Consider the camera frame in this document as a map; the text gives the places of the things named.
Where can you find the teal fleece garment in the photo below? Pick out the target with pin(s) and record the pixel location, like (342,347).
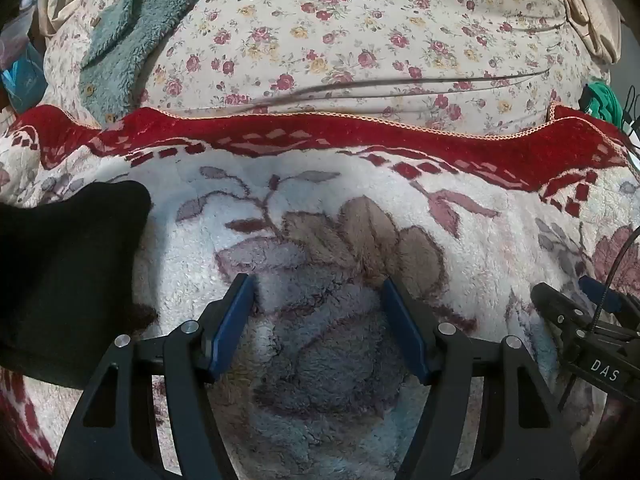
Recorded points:
(135,25)

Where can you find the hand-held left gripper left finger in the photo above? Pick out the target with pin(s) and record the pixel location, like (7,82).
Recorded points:
(232,325)

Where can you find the green cloth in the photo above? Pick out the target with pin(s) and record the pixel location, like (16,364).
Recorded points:
(602,100)

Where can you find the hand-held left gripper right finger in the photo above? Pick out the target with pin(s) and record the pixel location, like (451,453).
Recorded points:
(407,330)

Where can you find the red white floral fleece blanket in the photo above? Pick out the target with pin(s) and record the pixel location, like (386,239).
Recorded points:
(325,220)

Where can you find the blue plastic bag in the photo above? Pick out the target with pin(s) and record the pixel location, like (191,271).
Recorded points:
(22,82)

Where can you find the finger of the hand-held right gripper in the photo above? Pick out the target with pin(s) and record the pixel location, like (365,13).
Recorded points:
(555,305)
(602,292)

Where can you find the cream floral bed sheet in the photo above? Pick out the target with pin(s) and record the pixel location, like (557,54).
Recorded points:
(350,35)

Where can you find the black pants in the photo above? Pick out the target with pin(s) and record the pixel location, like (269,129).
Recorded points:
(65,280)

